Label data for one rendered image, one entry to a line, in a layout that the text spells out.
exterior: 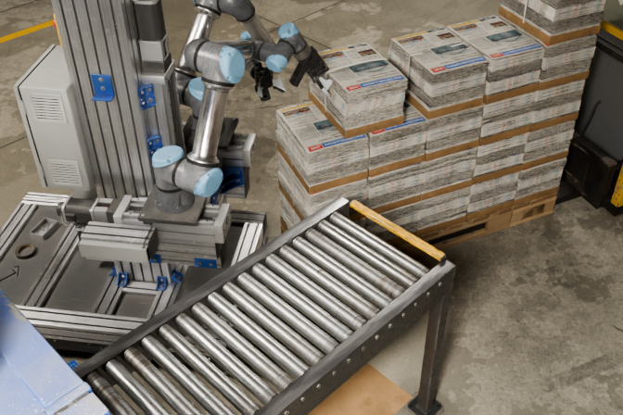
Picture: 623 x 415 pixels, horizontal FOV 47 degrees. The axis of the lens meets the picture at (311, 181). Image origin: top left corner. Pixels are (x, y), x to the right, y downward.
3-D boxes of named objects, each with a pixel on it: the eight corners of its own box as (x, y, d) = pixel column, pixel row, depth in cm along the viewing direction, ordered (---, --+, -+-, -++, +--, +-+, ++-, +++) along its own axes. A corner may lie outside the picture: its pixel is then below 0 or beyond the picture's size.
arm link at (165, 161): (170, 167, 276) (165, 138, 267) (197, 178, 270) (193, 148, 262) (148, 183, 267) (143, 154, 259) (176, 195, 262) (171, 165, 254)
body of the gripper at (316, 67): (330, 70, 298) (317, 50, 290) (313, 83, 298) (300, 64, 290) (323, 62, 304) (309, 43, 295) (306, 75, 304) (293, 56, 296)
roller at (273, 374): (201, 308, 241) (199, 297, 238) (298, 391, 214) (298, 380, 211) (189, 315, 238) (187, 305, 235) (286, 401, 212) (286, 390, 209)
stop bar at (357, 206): (354, 202, 276) (354, 198, 275) (447, 257, 252) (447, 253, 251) (349, 206, 275) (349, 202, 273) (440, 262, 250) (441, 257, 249)
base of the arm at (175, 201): (149, 211, 270) (146, 191, 264) (161, 187, 282) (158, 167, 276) (188, 215, 268) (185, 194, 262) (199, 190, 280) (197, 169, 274)
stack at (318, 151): (279, 244, 376) (273, 107, 325) (469, 187, 413) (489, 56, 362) (310, 294, 348) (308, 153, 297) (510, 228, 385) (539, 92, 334)
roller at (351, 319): (271, 262, 259) (273, 250, 257) (369, 333, 232) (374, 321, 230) (260, 265, 255) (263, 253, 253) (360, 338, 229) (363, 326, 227)
